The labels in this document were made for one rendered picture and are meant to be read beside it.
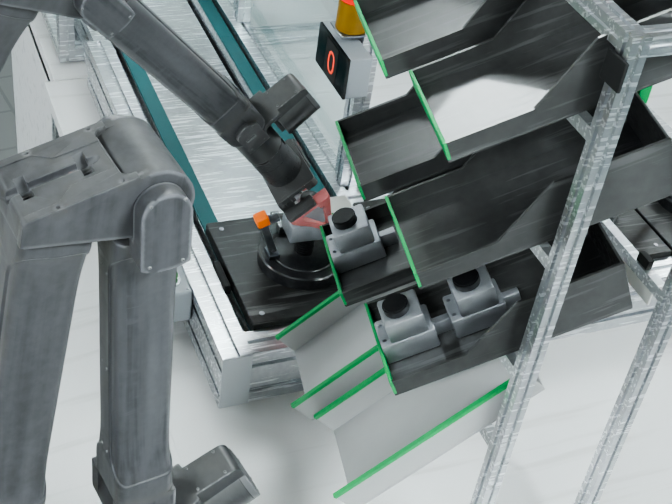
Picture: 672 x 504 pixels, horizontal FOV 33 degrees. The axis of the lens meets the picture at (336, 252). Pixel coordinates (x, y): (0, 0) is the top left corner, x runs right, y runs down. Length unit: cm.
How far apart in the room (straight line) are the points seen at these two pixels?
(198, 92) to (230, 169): 62
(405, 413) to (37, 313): 67
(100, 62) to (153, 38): 91
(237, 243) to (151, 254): 96
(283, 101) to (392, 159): 29
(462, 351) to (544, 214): 22
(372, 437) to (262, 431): 25
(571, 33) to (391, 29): 20
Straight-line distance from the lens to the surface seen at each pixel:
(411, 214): 126
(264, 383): 168
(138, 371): 96
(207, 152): 208
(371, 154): 133
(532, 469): 170
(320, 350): 156
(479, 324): 130
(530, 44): 119
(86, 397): 170
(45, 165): 84
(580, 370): 187
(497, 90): 114
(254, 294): 170
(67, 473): 161
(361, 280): 140
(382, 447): 144
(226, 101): 146
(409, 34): 124
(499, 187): 125
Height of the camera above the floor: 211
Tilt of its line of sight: 39 degrees down
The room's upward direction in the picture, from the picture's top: 9 degrees clockwise
